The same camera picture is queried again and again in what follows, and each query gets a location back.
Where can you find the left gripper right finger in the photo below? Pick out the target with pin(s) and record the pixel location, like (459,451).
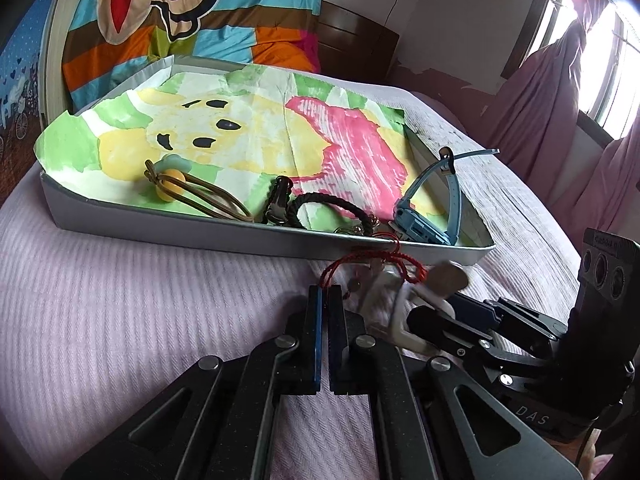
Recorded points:
(362,363)

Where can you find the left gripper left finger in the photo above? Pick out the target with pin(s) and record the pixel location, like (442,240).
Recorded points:
(288,363)

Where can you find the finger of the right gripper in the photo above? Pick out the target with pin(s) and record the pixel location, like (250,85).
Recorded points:
(443,332)
(508,318)

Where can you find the blue kids smartwatch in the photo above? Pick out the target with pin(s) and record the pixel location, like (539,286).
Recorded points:
(430,210)

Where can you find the black chain clip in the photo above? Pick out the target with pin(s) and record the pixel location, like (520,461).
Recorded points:
(277,201)

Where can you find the right hand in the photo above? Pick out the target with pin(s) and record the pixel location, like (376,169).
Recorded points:
(589,463)

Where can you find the grey cardboard tray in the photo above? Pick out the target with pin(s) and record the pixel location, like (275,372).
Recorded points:
(77,213)

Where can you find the pink bed cover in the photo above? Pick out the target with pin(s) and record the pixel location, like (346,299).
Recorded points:
(92,328)

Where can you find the pink curtain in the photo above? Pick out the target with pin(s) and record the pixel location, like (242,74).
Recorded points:
(532,120)

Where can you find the colourful painted paper liner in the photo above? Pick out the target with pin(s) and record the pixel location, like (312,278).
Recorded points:
(239,130)

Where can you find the window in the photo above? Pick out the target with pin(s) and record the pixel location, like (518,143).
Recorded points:
(608,66)

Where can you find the dark wooden headboard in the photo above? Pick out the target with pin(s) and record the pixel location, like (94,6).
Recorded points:
(352,47)

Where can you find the blue fabric wardrobe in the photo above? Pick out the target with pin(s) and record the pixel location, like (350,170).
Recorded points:
(21,110)

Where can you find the striped monkey blanket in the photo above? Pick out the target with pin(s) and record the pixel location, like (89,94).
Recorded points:
(110,40)

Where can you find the brown hair tie yellow bead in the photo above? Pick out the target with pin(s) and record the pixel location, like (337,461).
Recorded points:
(173,182)

